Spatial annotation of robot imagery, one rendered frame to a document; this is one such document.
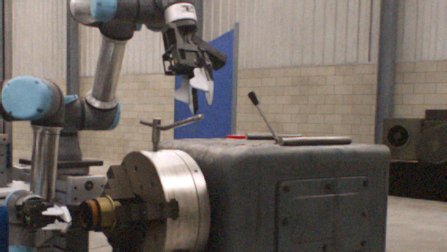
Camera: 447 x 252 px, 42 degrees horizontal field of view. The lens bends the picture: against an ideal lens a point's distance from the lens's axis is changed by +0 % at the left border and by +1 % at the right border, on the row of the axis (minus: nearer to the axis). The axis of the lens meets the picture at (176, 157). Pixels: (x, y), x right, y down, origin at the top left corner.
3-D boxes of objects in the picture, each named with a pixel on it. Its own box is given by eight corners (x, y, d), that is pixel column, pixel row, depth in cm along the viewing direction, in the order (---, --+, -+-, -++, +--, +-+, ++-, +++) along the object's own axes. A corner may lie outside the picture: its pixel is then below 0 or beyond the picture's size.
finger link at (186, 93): (171, 115, 138) (170, 76, 138) (191, 116, 142) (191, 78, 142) (178, 114, 136) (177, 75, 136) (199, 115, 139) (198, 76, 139)
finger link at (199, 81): (192, 104, 131) (180, 72, 134) (213, 105, 134) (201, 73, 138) (199, 96, 128) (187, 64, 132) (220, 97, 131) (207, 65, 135)
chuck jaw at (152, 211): (152, 200, 148) (176, 198, 138) (152, 220, 147) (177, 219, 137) (112, 203, 142) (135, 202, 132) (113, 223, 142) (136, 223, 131)
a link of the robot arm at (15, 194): (30, 216, 167) (30, 187, 166) (43, 222, 158) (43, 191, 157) (2, 218, 163) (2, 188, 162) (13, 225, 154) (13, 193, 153)
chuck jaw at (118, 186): (140, 206, 153) (127, 169, 159) (147, 195, 150) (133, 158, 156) (101, 208, 148) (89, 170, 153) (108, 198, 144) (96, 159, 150)
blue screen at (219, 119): (152, 187, 1048) (153, 57, 1030) (195, 187, 1061) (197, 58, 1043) (196, 234, 642) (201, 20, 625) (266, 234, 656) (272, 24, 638)
